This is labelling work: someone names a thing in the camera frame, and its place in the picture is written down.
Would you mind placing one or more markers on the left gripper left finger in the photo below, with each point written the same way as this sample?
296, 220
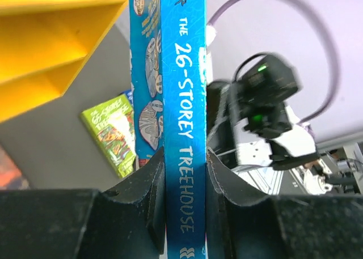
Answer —
126, 221

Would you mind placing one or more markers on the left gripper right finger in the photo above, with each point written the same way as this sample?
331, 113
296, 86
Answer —
243, 222

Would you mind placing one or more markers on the dark Tale of Two Cities book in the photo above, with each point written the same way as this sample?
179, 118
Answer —
11, 176

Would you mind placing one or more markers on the light blue 26-Storey Treehouse book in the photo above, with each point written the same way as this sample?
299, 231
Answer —
167, 67

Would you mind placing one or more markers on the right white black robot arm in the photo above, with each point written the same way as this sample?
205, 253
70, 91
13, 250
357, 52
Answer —
256, 134

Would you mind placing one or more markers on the lime 65-Storey Treehouse book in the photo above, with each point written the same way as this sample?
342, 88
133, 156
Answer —
111, 125

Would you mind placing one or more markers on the blue 91-Storey Treehouse book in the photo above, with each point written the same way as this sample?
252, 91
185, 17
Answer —
129, 95

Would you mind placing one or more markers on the yellow wooden shelf box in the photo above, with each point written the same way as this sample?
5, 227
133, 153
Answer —
44, 46

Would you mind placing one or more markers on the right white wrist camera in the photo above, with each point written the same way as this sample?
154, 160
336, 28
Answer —
210, 35

